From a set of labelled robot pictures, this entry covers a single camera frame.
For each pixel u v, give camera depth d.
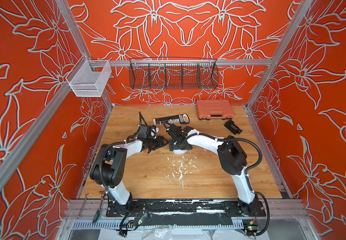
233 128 1.04
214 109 1.12
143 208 0.73
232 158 0.53
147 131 0.77
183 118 1.10
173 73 1.07
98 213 0.72
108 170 0.46
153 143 0.82
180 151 0.89
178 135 0.70
